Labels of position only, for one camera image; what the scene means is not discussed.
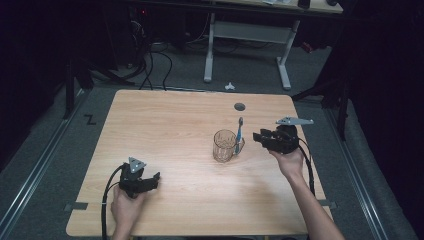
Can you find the white-legged background desk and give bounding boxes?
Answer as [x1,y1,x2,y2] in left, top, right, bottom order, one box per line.
[202,0,345,92]

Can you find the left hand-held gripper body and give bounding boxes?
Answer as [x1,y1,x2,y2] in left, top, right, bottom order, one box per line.
[118,156,155,200]

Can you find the black metal stand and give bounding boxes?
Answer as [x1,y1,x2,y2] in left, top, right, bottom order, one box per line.
[62,54,136,121]
[290,63,352,142]

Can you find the clear glass mug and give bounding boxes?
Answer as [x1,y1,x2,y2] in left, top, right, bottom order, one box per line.
[212,129,246,164]

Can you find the dark computer tower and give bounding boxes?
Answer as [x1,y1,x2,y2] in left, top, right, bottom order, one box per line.
[127,4,152,69]

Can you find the blue toothbrush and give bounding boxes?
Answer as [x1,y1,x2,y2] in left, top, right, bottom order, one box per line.
[233,116,245,156]

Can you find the metal floor rail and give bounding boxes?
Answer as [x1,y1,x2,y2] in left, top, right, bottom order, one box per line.
[0,88,90,240]
[323,107,390,240]

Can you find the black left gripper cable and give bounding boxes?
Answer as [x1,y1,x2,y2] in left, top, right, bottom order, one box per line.
[100,163,129,240]

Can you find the person's right hand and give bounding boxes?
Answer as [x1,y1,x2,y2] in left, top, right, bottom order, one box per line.
[268,146,306,180]

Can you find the black floor cables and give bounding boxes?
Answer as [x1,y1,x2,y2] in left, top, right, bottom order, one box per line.
[126,39,175,92]

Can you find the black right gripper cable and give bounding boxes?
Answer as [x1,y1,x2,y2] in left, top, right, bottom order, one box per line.
[297,136,317,197]

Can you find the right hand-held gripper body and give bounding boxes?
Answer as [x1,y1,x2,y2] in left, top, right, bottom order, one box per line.
[268,115,315,155]

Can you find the person's left hand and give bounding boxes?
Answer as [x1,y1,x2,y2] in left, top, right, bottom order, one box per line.
[110,184,148,234]

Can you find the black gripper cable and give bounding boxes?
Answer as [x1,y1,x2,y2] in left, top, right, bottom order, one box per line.
[100,163,129,240]
[297,136,317,197]

